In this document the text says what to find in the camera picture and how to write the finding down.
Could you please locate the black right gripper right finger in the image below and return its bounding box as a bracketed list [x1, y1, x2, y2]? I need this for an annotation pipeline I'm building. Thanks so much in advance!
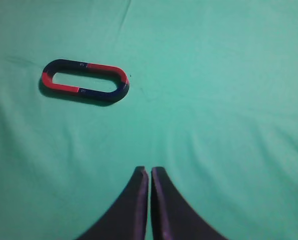
[151, 166, 226, 240]

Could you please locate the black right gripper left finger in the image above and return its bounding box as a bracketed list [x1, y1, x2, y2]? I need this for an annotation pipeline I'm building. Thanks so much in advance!
[78, 166, 149, 240]

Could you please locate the red-blue horseshoe magnet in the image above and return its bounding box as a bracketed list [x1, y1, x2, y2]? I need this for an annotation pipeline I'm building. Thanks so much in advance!
[78, 63, 130, 103]
[42, 59, 88, 95]

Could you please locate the green cloth backdrop and cover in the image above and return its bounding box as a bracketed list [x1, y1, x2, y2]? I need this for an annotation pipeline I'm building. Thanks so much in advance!
[0, 0, 298, 240]

